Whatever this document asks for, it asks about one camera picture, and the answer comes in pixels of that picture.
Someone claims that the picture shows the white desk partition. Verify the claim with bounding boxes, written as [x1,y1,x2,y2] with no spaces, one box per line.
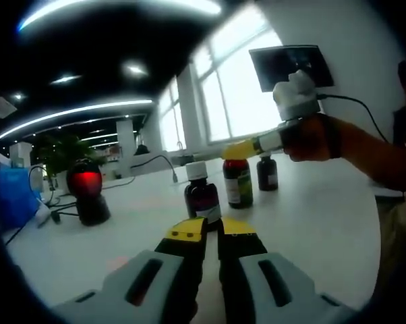
[117,151,177,180]

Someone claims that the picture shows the green potted plant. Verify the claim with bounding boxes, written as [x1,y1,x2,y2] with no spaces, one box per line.
[30,133,107,177]

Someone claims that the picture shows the ceiling air conditioner panel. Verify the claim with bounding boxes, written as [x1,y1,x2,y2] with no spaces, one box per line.
[0,97,18,117]

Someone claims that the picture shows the wall-mounted black monitor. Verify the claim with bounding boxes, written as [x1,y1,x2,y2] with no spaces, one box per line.
[248,45,335,93]

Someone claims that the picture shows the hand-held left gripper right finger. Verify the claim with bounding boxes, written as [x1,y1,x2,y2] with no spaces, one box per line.
[218,217,317,324]

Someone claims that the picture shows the black gooseneck cable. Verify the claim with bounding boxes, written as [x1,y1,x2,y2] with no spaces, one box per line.
[132,155,179,185]

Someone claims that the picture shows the wide brown medicine bottle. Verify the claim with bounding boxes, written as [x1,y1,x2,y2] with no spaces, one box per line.
[184,161,222,233]

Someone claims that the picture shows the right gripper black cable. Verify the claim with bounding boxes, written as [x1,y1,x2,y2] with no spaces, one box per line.
[316,93,390,143]

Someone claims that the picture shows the black scanner cable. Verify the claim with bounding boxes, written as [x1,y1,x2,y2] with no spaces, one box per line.
[7,165,80,246]

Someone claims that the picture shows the person's beige clothing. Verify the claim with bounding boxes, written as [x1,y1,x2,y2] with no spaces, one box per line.
[370,187,406,324]

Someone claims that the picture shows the white power adapter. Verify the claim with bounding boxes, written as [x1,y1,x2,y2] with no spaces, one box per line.
[33,198,53,230]

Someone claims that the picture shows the black barcode scanner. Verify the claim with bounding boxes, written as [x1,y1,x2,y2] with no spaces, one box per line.
[66,161,111,227]

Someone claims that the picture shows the small dark medicine bottle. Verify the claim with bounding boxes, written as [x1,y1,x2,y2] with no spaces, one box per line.
[256,155,279,192]

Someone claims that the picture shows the white table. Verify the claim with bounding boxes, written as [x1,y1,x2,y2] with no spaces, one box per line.
[5,157,382,310]

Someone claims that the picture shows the person's right hand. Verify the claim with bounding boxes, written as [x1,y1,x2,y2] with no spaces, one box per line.
[281,113,343,163]

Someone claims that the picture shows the blue plastic crate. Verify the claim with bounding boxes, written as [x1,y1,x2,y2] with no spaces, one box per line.
[0,167,39,231]

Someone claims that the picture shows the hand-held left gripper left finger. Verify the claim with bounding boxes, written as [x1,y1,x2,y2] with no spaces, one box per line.
[103,217,209,324]

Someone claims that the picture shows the steel sink with faucet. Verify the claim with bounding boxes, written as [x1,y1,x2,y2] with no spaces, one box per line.
[170,140,225,163]

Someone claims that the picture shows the tall red medicine bottle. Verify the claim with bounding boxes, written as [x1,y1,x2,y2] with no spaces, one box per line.
[222,157,254,209]

